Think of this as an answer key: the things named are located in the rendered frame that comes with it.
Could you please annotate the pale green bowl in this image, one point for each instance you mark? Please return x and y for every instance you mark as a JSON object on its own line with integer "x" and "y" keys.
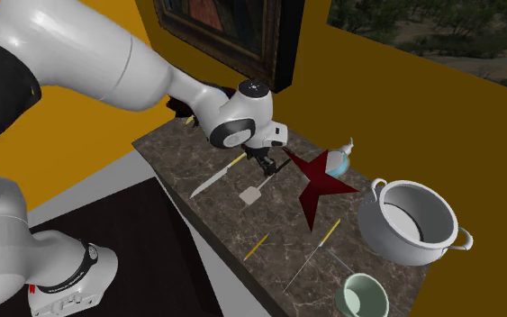
{"x": 367, "y": 292}

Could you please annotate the dark-framed wall picture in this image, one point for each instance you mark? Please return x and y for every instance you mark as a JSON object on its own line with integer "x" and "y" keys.
{"x": 235, "y": 30}

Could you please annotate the dark red star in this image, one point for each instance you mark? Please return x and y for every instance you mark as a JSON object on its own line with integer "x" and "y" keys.
{"x": 319, "y": 184}

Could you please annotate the dark robot stand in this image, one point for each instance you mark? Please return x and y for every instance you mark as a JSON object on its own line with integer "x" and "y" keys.
{"x": 147, "y": 246}

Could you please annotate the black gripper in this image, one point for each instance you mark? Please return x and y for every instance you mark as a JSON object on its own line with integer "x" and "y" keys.
{"x": 260, "y": 155}

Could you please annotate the window with landscape view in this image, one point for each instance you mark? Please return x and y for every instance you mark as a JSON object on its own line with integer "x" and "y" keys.
{"x": 446, "y": 30}

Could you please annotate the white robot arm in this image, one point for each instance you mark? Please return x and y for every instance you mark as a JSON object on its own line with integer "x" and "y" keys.
{"x": 82, "y": 66}

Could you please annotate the yellow pencil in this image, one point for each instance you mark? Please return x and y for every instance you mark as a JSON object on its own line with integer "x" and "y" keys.
{"x": 256, "y": 247}

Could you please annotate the blue soap dispenser bottle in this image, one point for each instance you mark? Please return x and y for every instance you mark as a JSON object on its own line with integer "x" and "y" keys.
{"x": 339, "y": 163}

